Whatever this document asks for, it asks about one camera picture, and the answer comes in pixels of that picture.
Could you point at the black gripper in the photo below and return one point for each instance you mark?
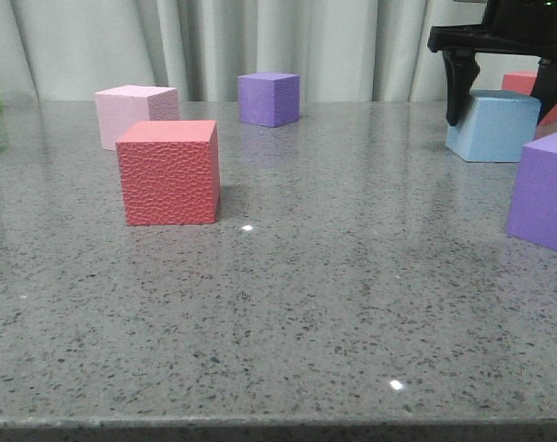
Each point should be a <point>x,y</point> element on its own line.
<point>507,27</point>

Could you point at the light blue foam cube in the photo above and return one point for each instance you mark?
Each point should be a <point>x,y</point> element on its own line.
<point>494,127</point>

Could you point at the far red foam cube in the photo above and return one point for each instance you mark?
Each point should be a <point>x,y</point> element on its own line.
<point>523,81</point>

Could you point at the red foam cube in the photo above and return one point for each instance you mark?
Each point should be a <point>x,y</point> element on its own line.
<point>170,172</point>
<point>523,81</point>

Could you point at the light purple foam cube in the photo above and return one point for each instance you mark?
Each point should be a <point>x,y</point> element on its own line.
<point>533,210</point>

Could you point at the dark purple foam cube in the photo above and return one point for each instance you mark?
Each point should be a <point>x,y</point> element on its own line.
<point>269,99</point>

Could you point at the near red foam cube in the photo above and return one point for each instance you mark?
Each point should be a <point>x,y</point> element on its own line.
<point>170,172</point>

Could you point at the pink foam cube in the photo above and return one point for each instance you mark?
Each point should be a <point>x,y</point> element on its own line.
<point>119,108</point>

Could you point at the grey pleated curtain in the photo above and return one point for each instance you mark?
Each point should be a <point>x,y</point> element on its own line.
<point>342,50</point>

